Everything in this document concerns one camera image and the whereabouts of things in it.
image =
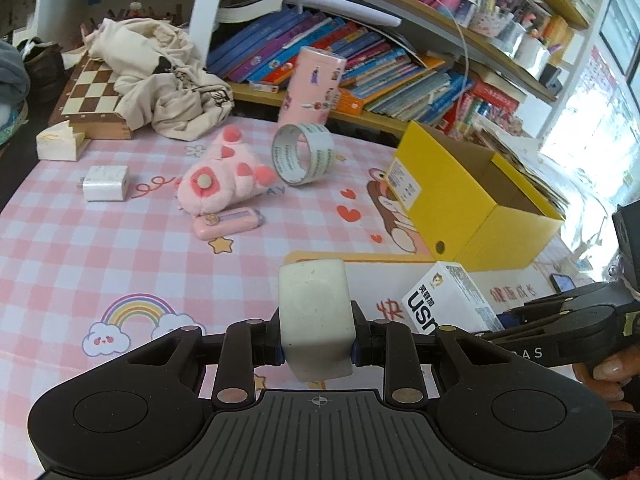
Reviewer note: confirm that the white orange carton box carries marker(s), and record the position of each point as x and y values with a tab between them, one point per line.
450	290

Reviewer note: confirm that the black smartphone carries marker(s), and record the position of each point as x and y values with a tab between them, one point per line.
561	282

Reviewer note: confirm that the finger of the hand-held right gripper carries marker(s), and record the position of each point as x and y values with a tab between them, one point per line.
575	325
560	301

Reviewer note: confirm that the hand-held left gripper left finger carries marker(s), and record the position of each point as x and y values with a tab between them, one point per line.
240	350

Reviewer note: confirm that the stack of papers and booklets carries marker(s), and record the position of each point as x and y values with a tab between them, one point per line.
525	170

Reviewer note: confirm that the pen holder with pens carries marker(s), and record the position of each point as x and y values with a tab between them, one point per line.
487	17

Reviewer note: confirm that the pink utility knife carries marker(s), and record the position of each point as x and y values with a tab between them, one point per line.
227	222

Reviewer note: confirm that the dark bag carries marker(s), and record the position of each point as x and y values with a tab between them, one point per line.
42	65

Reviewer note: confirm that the row of colourful books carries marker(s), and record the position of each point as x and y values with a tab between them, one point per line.
380	70

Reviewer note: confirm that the clear printed tape roll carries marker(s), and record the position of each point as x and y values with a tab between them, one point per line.
320	155

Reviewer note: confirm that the yellow cardboard box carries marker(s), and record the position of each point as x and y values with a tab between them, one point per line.
500	240

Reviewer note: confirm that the pink plush toy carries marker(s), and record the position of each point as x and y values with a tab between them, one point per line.
220	180

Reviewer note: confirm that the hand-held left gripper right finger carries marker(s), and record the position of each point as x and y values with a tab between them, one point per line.
400	350

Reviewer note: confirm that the pink checkered desktop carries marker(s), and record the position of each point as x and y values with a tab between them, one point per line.
100	260

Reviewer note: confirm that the white wooden bookshelf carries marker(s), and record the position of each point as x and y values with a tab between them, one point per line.
450	25

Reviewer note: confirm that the person's right hand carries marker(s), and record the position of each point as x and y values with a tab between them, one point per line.
607	375

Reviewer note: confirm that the wooden chess board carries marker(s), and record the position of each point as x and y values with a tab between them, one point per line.
85	90

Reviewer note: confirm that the white lamp bar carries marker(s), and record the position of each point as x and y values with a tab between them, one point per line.
345	7

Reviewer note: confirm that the grey furry sleeve cuff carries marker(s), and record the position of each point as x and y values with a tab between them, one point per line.
625	275

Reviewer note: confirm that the cream rectangular block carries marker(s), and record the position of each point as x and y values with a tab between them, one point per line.
57	142

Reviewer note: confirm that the beige cloth bag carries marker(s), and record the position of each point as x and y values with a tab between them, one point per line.
160	80

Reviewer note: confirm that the alphabet wall poster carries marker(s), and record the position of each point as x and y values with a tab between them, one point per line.
600	85

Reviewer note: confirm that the pink cylindrical tin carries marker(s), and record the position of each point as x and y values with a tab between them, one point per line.
312	85

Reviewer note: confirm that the white rectangular block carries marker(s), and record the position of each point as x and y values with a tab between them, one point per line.
315	320

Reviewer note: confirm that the red thick dictionary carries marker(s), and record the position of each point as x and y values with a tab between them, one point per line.
495	100

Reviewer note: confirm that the white charger adapter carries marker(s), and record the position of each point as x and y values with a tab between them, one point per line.
105	184

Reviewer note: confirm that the large clear tape roll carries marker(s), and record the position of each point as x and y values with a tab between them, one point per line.
532	57

